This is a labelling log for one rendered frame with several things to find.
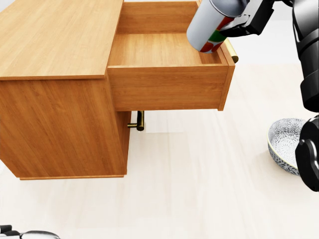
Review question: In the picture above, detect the open wooden drawer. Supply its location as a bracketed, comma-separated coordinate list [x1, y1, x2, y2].
[107, 0, 236, 112]

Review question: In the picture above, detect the blue white patterned bowl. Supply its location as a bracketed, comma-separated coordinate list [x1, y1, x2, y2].
[267, 118, 308, 176]

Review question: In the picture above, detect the white ketchup tin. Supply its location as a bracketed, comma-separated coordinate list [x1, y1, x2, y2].
[186, 0, 235, 54]

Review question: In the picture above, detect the brass drawer handle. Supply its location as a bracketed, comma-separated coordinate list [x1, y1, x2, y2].
[224, 38, 239, 64]
[127, 111, 146, 132]

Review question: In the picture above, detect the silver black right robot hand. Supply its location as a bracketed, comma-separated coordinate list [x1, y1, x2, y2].
[208, 0, 275, 38]

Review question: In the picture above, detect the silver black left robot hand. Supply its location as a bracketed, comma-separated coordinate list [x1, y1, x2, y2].
[0, 225, 61, 239]

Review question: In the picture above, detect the wooden cabinet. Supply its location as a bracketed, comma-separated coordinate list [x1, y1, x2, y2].
[0, 0, 133, 181]

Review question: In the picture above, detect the closed wooden drawer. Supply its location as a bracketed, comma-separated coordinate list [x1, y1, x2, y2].
[116, 111, 132, 176]

